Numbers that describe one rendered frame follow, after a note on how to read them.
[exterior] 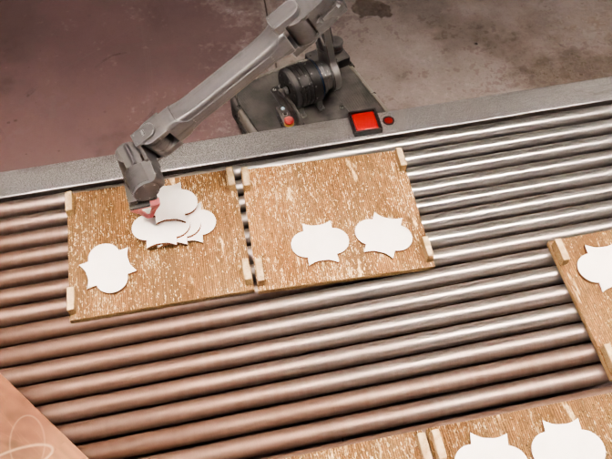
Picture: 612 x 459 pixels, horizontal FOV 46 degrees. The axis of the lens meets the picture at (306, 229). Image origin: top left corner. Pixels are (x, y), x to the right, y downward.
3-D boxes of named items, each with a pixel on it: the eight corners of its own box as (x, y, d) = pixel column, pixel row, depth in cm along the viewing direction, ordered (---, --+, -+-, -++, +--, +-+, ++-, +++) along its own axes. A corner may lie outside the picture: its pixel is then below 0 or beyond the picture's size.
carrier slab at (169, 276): (68, 198, 179) (66, 194, 178) (233, 172, 184) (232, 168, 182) (71, 323, 160) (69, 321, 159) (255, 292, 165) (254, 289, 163)
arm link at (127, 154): (136, 135, 155) (110, 144, 154) (147, 158, 152) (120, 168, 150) (142, 155, 161) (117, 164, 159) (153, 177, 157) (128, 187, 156)
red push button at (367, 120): (351, 117, 195) (351, 114, 193) (372, 114, 195) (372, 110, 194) (356, 134, 191) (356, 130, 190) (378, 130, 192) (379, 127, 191)
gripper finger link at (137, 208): (160, 197, 172) (153, 173, 164) (166, 221, 169) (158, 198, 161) (132, 204, 171) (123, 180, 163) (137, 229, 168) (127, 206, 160)
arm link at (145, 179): (172, 137, 159) (149, 119, 152) (192, 174, 154) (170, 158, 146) (131, 169, 161) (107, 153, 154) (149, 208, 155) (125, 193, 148)
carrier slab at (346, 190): (240, 173, 184) (240, 169, 182) (399, 153, 187) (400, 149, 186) (258, 294, 165) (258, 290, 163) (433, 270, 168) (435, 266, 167)
